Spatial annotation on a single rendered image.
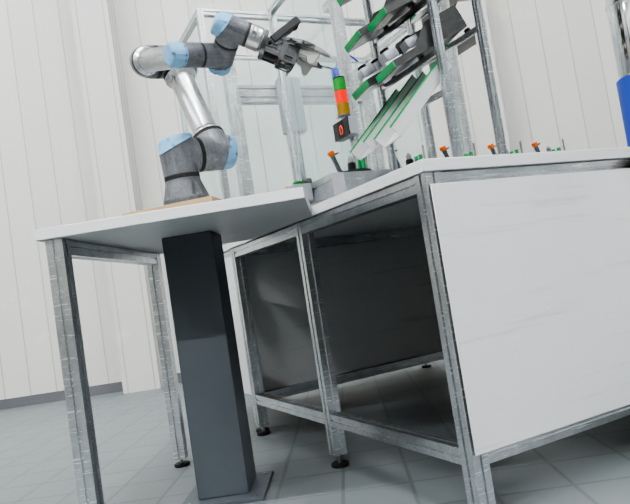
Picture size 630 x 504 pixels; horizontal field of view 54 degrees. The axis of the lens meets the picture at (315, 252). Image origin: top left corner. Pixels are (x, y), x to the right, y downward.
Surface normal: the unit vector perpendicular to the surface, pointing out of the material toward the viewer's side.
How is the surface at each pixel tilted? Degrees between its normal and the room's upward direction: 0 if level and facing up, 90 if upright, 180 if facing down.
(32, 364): 90
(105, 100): 90
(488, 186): 90
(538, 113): 90
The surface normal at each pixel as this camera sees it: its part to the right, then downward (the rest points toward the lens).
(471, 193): 0.43, -0.11
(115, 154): -0.04, -0.05
